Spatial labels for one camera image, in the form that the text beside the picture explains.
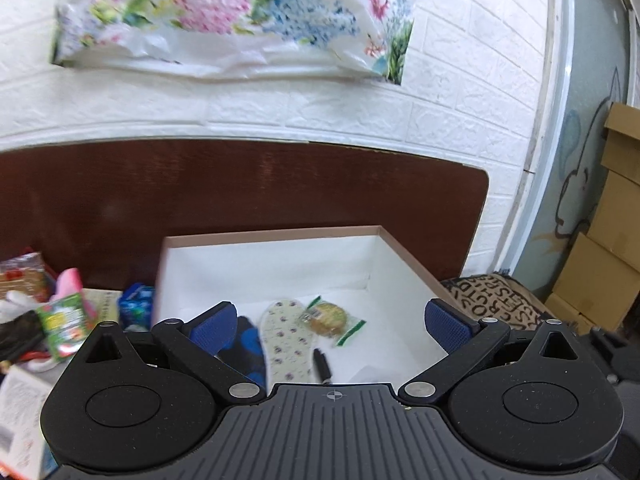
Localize white floral insole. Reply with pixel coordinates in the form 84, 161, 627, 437
258, 299, 316, 391

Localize black marker pen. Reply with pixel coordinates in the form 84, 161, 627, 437
312, 349, 332, 385

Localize green round pastry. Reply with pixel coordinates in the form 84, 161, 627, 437
299, 296, 367, 348

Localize patterned beige blanket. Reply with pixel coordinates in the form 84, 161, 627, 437
442, 273, 553, 330

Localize blue foil packet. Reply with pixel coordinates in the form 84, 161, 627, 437
117, 283, 154, 332

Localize stacked cardboard boxes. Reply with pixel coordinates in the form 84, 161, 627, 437
548, 103, 639, 332

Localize brown cardboard storage box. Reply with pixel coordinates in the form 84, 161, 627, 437
153, 226, 453, 388

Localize green mosquito coil box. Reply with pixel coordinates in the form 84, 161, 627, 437
36, 292, 98, 361

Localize dark brown wooden headboard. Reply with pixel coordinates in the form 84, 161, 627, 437
1, 140, 489, 289

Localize white orange medicine box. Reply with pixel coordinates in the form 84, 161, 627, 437
0, 366, 58, 480

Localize red glitter snack packet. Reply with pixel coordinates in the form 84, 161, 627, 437
0, 252, 49, 302

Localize floral plastic bag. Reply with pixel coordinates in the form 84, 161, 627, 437
52, 0, 416, 84

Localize black cable bundle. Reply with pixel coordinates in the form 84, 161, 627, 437
0, 309, 49, 366

